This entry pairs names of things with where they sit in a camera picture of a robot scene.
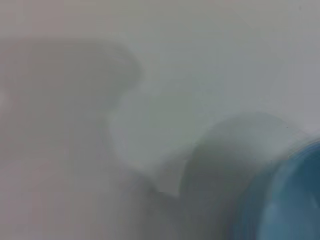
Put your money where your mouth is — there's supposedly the blue plastic bowl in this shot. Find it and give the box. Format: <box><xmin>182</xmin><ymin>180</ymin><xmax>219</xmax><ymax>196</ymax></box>
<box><xmin>231</xmin><ymin>136</ymin><xmax>320</xmax><ymax>240</ymax></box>

